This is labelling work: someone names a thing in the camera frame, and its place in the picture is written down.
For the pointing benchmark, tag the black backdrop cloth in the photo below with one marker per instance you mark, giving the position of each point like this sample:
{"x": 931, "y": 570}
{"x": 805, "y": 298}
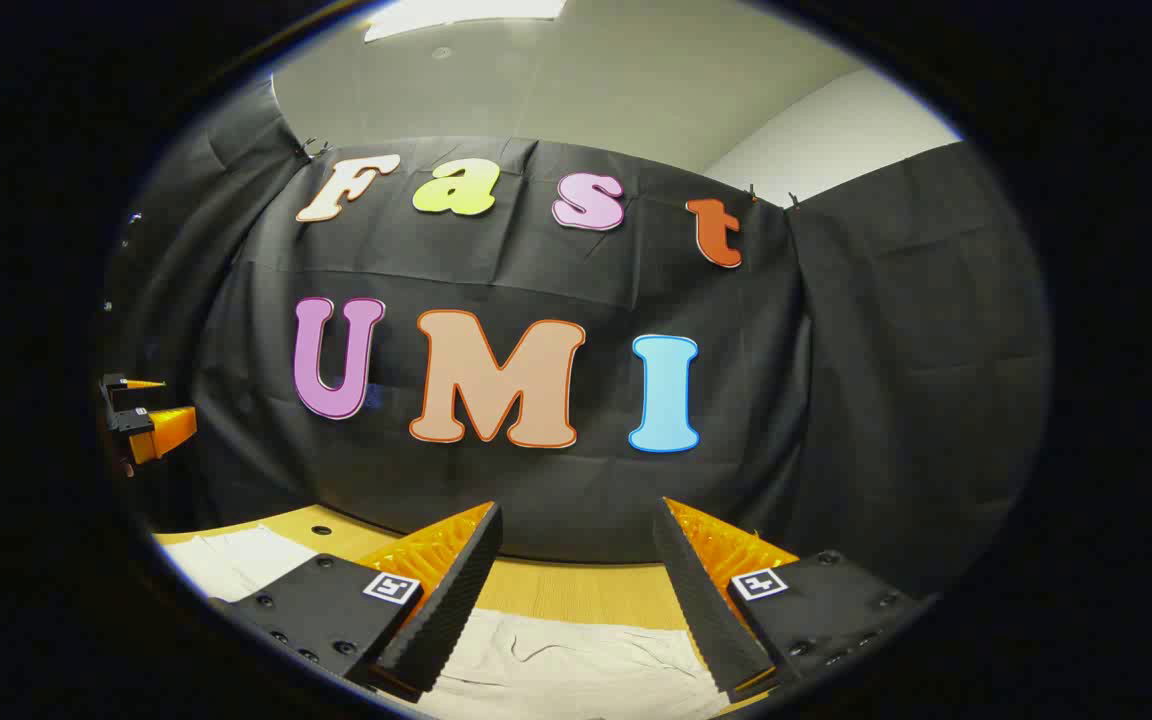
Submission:
{"x": 556, "y": 270}

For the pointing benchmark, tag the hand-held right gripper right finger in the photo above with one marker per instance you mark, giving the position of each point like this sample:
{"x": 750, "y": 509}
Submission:
{"x": 701, "y": 590}

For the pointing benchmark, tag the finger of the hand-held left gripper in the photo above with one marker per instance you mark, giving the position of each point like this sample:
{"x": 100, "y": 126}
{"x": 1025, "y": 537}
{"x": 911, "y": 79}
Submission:
{"x": 168, "y": 430}
{"x": 144, "y": 383}

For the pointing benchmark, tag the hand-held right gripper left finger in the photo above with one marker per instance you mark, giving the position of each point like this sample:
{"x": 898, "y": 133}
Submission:
{"x": 456, "y": 590}

